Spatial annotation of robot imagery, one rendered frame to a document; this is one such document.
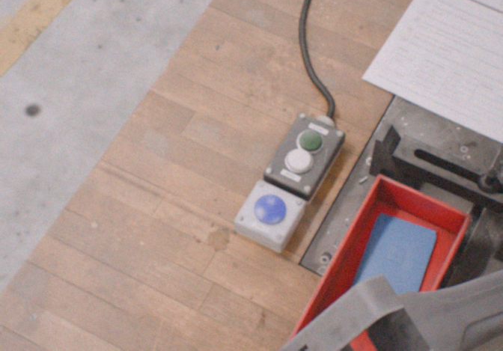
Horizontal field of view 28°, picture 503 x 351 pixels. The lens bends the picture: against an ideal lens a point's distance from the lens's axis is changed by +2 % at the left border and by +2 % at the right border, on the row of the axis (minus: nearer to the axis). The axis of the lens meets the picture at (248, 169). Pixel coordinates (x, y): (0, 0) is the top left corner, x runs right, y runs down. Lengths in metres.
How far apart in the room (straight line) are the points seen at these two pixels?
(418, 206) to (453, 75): 0.23
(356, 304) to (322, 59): 0.70
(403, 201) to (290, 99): 0.22
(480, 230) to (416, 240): 0.08
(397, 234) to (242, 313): 0.22
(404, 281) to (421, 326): 0.49
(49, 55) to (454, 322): 1.91
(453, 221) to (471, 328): 0.49
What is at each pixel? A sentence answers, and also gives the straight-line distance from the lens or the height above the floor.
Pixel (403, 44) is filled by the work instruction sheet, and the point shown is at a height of 0.90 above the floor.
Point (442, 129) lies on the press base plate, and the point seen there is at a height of 0.90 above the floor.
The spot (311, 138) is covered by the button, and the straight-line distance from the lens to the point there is 1.27.
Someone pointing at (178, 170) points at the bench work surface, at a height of 0.90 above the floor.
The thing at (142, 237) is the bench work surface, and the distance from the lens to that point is 1.25.
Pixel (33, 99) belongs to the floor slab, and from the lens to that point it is 2.48.
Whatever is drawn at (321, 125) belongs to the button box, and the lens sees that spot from 1.29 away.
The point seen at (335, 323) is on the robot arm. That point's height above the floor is 1.34.
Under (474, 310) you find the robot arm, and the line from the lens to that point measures 0.76.
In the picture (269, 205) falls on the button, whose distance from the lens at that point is 1.22.
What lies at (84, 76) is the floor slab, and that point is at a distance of 2.49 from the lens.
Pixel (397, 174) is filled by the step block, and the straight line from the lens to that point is 1.26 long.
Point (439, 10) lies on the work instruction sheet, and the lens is 1.45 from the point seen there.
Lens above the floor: 2.03
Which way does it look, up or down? 61 degrees down
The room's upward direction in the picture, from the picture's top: 1 degrees counter-clockwise
